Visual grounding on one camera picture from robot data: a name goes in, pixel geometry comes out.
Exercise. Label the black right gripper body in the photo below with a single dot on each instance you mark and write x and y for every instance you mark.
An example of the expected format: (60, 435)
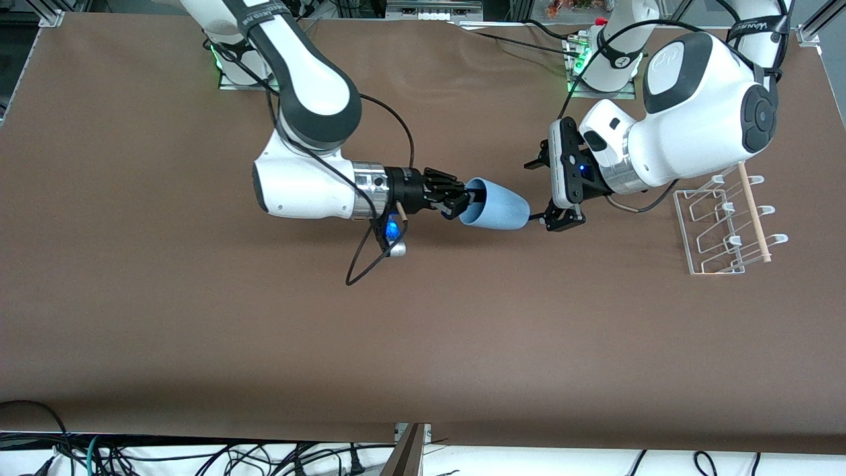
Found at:
(406, 189)

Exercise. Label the light blue plastic cup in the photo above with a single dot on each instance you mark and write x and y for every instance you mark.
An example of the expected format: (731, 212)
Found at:
(499, 206)

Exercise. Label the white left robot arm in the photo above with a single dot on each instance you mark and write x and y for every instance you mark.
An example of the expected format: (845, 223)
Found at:
(700, 99)

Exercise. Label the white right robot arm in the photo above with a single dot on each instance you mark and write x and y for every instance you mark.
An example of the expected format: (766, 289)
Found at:
(317, 92)

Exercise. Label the wooden rack dowel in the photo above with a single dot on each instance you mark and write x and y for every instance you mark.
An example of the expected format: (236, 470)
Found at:
(753, 211)

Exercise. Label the white power strip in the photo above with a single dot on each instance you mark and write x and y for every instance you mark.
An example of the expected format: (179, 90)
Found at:
(433, 8)

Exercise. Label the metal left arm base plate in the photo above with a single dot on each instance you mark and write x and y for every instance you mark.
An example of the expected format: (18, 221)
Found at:
(621, 94)

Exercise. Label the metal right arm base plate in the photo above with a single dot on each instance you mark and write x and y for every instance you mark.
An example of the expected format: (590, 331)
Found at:
(231, 84)

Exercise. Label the brown wooden post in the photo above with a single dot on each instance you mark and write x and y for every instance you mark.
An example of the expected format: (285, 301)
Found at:
(406, 456)

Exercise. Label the aluminium frame profile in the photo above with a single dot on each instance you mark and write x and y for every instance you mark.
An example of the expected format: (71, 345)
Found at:
(59, 10)
(819, 23)

